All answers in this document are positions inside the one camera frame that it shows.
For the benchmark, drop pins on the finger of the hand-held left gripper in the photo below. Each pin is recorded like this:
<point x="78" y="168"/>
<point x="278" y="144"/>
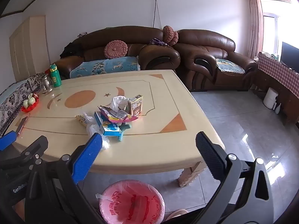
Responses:
<point x="7" y="140"/>
<point x="37" y="148"/>

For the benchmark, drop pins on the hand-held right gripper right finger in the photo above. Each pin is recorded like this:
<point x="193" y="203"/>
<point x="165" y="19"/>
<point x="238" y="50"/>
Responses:
<point x="210" y="156"/>

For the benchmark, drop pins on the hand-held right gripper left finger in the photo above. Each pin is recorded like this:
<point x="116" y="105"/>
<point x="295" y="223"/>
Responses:
<point x="87" y="158"/>

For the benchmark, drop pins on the clear plastic bag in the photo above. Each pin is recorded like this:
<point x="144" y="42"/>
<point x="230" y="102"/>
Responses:
<point x="93" y="129"/>

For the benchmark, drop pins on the blue medicine box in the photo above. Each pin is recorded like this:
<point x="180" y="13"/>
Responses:
<point x="108" y="127"/>

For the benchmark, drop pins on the yellow snack packet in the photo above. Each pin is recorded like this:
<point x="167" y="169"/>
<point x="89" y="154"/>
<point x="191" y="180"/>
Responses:
<point x="81" y="119"/>

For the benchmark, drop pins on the teal toy sword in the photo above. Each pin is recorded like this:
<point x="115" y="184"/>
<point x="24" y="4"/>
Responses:
<point x="123" y="133"/>

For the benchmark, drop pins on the colourful snack wrapper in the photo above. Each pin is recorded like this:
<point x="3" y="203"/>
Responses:
<point x="112" y="115"/>

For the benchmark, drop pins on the white tissue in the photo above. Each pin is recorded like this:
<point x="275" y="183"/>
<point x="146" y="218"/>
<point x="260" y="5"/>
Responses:
<point x="116" y="102"/>

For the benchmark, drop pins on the pink lined trash bin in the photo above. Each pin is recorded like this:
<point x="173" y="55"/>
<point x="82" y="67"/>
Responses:
<point x="130" y="205"/>

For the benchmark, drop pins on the brown cardboard box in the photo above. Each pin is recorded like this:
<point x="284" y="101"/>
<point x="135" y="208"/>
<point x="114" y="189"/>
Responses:
<point x="135" y="106"/>

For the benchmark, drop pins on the smartphone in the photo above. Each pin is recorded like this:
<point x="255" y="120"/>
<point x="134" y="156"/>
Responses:
<point x="22" y="124"/>

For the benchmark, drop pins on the red tray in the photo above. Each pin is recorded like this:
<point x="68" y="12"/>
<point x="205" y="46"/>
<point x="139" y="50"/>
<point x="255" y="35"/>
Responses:
<point x="30" y="109"/>

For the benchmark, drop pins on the pale green teacup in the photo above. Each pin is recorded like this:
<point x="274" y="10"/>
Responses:
<point x="32" y="99"/>
<point x="26" y="102"/>

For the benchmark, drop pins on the black white floral cloth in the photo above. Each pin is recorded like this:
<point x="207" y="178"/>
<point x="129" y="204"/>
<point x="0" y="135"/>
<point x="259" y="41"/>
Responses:
<point x="11" y="98"/>

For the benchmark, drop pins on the small red jar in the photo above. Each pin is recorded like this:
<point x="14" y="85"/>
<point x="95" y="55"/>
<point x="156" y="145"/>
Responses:
<point x="35" y="95"/>

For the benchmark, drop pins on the glass jar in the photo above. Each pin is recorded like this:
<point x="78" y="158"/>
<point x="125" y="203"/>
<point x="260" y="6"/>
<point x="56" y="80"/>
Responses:
<point x="45" y="85"/>

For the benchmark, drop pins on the beige slipper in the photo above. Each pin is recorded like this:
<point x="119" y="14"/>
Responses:
<point x="175" y="214"/>

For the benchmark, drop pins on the green water bottle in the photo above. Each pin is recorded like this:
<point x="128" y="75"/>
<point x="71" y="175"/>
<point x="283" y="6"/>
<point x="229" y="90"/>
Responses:
<point x="56" y="78"/>

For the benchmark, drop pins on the small white bottle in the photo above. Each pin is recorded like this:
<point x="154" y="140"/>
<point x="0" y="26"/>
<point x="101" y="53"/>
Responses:
<point x="277" y="109"/>

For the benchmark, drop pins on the white round appliance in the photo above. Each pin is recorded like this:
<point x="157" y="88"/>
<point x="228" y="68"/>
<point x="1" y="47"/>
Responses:
<point x="269" y="99"/>

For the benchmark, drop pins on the blue armchair seat mat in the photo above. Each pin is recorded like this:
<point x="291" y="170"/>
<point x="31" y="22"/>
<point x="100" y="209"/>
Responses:
<point x="227" y="65"/>

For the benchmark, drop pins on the blue deer print blanket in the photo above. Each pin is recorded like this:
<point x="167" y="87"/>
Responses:
<point x="105" y="66"/>

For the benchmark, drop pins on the brown wooden cabinet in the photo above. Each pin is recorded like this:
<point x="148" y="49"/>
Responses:
<point x="287" y="102"/>

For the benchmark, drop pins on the cream door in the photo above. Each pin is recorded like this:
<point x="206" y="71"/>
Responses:
<point x="30" y="46"/>

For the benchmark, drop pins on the dark clothing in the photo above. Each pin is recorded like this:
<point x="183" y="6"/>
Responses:
<point x="71" y="50"/>

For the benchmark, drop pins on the red checkered cloth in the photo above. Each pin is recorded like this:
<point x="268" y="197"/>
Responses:
<point x="278" y="74"/>

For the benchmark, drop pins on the brown leather armchair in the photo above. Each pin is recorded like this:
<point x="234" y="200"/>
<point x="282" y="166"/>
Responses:
<point x="205" y="44"/>

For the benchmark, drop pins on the pink round crochet cushion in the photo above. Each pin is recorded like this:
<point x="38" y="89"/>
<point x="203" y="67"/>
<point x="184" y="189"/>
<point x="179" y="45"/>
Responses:
<point x="115" y="49"/>

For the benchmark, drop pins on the pink knitted cushion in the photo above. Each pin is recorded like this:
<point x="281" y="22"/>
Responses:
<point x="167" y="33"/>
<point x="175" y="39"/>

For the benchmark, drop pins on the small grey object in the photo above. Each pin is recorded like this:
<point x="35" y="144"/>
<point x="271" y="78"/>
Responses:
<point x="82" y="34"/>

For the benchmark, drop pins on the purple cloth bundle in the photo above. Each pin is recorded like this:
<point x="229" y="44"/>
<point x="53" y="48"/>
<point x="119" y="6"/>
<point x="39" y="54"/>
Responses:
<point x="157" y="42"/>

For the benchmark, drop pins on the black television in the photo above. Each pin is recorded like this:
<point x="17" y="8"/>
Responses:
<point x="290" y="56"/>

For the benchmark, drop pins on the brown leather sofa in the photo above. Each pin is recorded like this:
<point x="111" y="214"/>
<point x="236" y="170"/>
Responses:
<point x="130" y="35"/>

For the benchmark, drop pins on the window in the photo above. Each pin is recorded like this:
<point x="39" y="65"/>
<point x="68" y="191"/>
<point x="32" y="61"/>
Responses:
<point x="271" y="32"/>

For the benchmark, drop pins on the pink curtain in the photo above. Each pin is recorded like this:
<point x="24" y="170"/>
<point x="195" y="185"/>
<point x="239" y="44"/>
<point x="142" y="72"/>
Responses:
<point x="254" y="23"/>

